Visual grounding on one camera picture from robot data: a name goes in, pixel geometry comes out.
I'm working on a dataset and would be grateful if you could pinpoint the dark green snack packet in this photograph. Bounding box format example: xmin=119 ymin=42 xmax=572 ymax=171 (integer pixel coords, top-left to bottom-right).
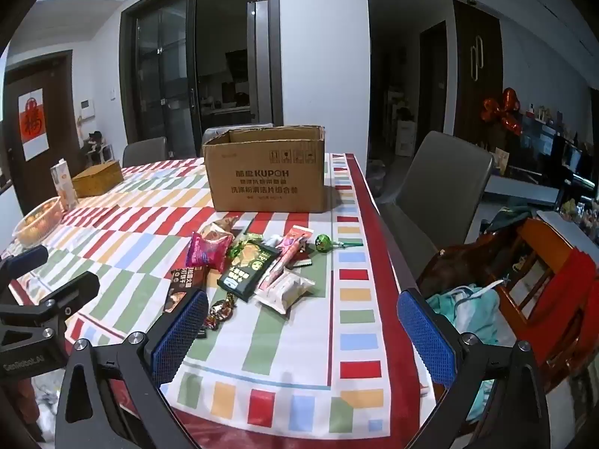
xmin=218 ymin=239 xmax=282 ymax=302

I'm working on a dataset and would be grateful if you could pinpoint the pink snack packet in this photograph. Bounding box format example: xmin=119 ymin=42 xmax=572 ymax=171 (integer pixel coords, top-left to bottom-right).
xmin=186 ymin=231 xmax=234 ymax=273

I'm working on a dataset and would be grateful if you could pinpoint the black white plush toy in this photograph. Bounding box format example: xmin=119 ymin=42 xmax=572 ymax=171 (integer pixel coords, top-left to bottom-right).
xmin=80 ymin=130 xmax=106 ymax=165

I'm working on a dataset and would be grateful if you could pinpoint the white orange carton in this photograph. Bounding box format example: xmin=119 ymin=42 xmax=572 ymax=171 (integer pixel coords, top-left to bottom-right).
xmin=50 ymin=159 xmax=80 ymax=211

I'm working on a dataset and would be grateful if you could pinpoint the long pink white packet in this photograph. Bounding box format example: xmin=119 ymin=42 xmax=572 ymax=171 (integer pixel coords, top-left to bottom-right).
xmin=255 ymin=225 xmax=314 ymax=291

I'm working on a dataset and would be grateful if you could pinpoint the red foil balloon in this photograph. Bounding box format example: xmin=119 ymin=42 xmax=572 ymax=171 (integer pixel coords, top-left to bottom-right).
xmin=482 ymin=86 xmax=522 ymax=135

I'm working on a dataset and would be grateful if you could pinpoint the sliding glass door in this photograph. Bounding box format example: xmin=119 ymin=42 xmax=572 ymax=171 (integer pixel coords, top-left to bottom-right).
xmin=119 ymin=0 xmax=284 ymax=160

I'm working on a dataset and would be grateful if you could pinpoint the gold brown snack packet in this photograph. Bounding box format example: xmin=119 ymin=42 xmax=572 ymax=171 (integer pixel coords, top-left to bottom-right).
xmin=199 ymin=219 xmax=241 ymax=239

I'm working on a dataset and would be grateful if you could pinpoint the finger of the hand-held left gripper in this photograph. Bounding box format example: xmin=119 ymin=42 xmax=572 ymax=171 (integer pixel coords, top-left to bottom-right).
xmin=0 ymin=244 xmax=49 ymax=291
xmin=28 ymin=271 xmax=100 ymax=324

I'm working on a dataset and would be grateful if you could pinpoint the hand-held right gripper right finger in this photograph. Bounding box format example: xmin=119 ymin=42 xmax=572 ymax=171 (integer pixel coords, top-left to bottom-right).
xmin=398 ymin=287 xmax=550 ymax=449

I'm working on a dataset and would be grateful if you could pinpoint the clear bowl of oranges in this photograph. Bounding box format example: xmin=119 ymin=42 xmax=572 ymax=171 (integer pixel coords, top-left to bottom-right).
xmin=12 ymin=196 xmax=64 ymax=248

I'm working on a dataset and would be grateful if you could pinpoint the green lollipop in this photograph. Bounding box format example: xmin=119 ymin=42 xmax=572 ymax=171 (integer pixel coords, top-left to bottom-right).
xmin=316 ymin=234 xmax=364 ymax=254

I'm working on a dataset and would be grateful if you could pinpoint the dark wooden door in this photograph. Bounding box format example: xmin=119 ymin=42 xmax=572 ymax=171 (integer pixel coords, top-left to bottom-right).
xmin=4 ymin=51 xmax=85 ymax=216

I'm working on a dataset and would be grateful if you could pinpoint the dark brown cabinet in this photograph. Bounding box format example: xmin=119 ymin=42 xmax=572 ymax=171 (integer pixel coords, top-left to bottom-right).
xmin=453 ymin=0 xmax=504 ymax=143

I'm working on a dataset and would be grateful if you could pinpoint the silver refrigerator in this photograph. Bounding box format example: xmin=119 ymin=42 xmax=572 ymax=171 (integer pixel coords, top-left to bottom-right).
xmin=246 ymin=0 xmax=273 ymax=125

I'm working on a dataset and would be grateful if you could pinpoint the dark brown bar packet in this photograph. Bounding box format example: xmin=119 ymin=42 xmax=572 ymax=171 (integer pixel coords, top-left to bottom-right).
xmin=165 ymin=266 xmax=207 ymax=316

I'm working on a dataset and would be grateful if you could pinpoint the woven wicker box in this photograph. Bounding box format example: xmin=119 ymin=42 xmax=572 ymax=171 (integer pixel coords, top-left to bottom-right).
xmin=72 ymin=160 xmax=125 ymax=198

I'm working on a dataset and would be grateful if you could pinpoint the shiny wrapped candy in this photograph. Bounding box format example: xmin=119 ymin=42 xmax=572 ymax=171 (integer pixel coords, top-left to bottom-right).
xmin=204 ymin=292 xmax=238 ymax=330

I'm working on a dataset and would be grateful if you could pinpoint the teal white clothing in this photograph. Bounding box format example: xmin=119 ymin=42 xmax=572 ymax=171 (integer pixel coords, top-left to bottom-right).
xmin=426 ymin=283 xmax=516 ymax=422

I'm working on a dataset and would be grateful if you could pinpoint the small green candy packet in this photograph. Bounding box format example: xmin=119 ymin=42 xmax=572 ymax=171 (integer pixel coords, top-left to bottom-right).
xmin=228 ymin=236 xmax=256 ymax=259

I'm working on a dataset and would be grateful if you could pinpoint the white bread packet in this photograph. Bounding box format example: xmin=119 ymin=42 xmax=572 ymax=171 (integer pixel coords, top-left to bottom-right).
xmin=253 ymin=271 xmax=315 ymax=314

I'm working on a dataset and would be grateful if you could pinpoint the red cloth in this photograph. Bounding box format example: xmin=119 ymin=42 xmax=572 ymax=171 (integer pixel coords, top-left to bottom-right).
xmin=517 ymin=248 xmax=599 ymax=366

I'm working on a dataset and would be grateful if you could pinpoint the colourful checked tablecloth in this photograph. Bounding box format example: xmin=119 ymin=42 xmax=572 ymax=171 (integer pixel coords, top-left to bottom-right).
xmin=0 ymin=152 xmax=438 ymax=449

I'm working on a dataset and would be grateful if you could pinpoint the dark green cloth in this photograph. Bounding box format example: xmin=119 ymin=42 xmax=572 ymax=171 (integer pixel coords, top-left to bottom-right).
xmin=480 ymin=201 xmax=532 ymax=235

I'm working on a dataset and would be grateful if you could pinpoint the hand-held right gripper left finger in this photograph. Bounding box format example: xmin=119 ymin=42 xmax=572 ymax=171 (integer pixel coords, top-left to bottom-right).
xmin=55 ymin=289 xmax=210 ymax=449

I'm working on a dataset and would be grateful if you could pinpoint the red paper door poster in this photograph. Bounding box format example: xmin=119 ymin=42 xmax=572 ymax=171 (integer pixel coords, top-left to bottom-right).
xmin=18 ymin=88 xmax=50 ymax=161

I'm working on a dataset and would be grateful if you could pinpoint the brown wooden chair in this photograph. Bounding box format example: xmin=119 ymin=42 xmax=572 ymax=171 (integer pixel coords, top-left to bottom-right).
xmin=416 ymin=217 xmax=599 ymax=431

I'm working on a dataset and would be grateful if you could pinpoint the white box on floor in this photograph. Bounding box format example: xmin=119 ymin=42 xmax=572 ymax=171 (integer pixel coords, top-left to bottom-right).
xmin=395 ymin=119 xmax=417 ymax=157

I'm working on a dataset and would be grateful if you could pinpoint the brown cardboard box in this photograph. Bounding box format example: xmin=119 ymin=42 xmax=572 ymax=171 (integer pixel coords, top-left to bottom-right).
xmin=202 ymin=125 xmax=327 ymax=213

